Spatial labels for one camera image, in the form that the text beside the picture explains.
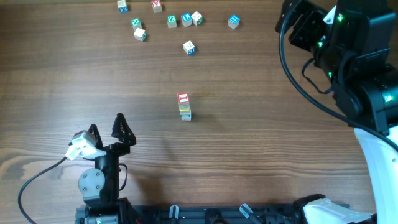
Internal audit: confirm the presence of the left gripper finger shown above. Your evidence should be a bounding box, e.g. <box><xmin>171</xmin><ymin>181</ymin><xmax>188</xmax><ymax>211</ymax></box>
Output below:
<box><xmin>88</xmin><ymin>124</ymin><xmax>103</xmax><ymax>149</ymax></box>
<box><xmin>111</xmin><ymin>113</ymin><xmax>136</xmax><ymax>146</ymax></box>

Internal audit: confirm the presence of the white block bird picture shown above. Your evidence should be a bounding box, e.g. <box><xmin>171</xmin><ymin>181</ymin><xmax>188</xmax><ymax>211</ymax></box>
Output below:
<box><xmin>180</xmin><ymin>113</ymin><xmax>192</xmax><ymax>119</ymax></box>

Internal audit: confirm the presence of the yellow S block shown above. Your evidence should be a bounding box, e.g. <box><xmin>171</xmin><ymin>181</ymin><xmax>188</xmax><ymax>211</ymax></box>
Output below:
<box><xmin>178</xmin><ymin>103</ymin><xmax>190</xmax><ymax>111</ymax></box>

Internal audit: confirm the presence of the red top block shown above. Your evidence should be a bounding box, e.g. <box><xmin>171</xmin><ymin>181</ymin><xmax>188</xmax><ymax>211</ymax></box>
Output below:
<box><xmin>177</xmin><ymin>93</ymin><xmax>190</xmax><ymax>104</ymax></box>

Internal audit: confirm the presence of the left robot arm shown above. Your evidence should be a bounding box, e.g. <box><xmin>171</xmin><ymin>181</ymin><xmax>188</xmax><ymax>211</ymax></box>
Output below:
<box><xmin>75</xmin><ymin>113</ymin><xmax>142</xmax><ymax>224</ymax></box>

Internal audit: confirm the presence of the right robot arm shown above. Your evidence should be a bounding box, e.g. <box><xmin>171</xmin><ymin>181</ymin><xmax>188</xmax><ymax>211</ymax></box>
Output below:
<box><xmin>275</xmin><ymin>0</ymin><xmax>397</xmax><ymax>223</ymax></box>

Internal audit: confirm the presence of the blue top block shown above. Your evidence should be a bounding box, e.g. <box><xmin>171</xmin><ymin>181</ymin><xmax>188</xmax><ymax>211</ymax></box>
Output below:
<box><xmin>228</xmin><ymin>14</ymin><xmax>240</xmax><ymax>29</ymax></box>

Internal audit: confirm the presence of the white block green side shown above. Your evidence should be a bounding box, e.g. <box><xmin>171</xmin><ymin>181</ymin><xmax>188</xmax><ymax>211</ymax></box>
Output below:
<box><xmin>134</xmin><ymin>27</ymin><xmax>147</xmax><ymax>42</ymax></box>

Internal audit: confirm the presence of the white block blue D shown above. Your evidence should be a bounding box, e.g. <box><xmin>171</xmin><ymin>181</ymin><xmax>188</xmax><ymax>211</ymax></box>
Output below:
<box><xmin>183</xmin><ymin>40</ymin><xmax>196</xmax><ymax>55</ymax></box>

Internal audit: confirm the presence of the left green Z block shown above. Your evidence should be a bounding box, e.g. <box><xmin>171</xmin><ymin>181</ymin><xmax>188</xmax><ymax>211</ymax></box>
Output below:
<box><xmin>131</xmin><ymin>17</ymin><xmax>142</xmax><ymax>30</ymax></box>

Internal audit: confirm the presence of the green z block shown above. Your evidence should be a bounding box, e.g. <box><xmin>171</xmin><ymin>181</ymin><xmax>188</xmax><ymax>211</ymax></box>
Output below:
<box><xmin>131</xmin><ymin>17</ymin><xmax>142</xmax><ymax>30</ymax></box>
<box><xmin>167</xmin><ymin>15</ymin><xmax>177</xmax><ymax>28</ymax></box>

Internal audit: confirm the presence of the white block green N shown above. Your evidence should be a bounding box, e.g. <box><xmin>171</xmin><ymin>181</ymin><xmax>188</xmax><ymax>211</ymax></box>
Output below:
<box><xmin>192</xmin><ymin>11</ymin><xmax>203</xmax><ymax>26</ymax></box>

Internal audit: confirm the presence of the block with blue X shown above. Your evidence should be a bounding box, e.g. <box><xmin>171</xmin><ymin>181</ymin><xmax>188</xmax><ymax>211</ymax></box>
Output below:
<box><xmin>117</xmin><ymin>0</ymin><xmax>129</xmax><ymax>14</ymax></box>

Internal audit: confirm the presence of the middle green Z block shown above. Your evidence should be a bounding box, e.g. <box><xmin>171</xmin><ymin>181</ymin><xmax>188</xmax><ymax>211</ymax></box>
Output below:
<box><xmin>167</xmin><ymin>15</ymin><xmax>177</xmax><ymax>28</ymax></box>

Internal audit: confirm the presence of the blue L block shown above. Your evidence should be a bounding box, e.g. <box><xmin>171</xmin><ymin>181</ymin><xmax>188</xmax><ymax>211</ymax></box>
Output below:
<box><xmin>181</xmin><ymin>12</ymin><xmax>193</xmax><ymax>27</ymax></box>

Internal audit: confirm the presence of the block with red V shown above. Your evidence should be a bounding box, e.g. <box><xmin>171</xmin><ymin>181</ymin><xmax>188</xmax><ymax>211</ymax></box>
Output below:
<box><xmin>151</xmin><ymin>0</ymin><xmax>162</xmax><ymax>13</ymax></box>

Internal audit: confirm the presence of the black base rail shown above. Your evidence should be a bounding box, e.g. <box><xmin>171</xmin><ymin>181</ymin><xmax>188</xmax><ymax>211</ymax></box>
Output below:
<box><xmin>131</xmin><ymin>204</ymin><xmax>307</xmax><ymax>224</ymax></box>

